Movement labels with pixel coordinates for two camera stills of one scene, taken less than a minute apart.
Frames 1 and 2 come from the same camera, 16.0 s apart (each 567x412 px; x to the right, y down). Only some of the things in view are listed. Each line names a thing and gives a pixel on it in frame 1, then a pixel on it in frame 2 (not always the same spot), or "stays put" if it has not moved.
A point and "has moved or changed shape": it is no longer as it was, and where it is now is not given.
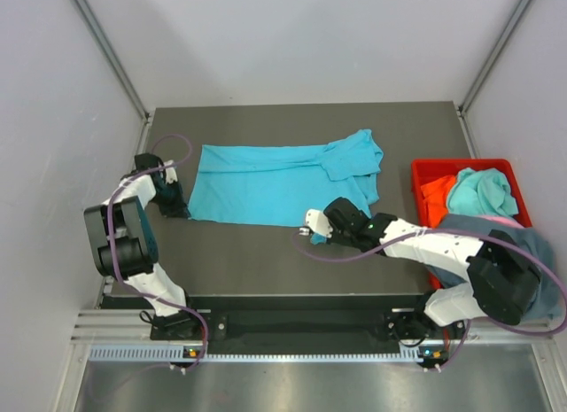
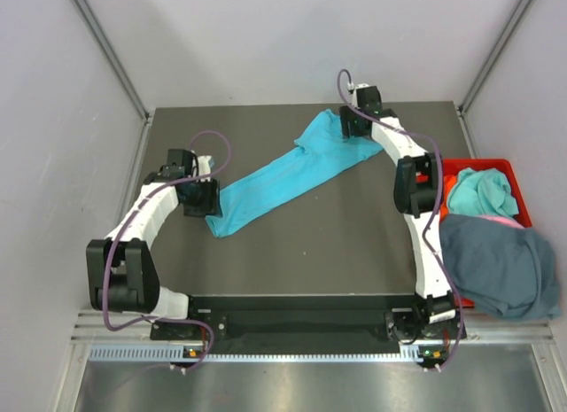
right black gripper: (335, 237) to (346, 114)
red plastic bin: (425, 170) stays put
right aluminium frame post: (526, 2) stays put
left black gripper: (179, 208) to (211, 205)
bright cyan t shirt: (285, 186) has moved or changed shape
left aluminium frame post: (112, 58) stays put
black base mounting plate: (287, 322) stays put
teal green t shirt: (482, 191) stays put
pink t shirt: (506, 220) stays put
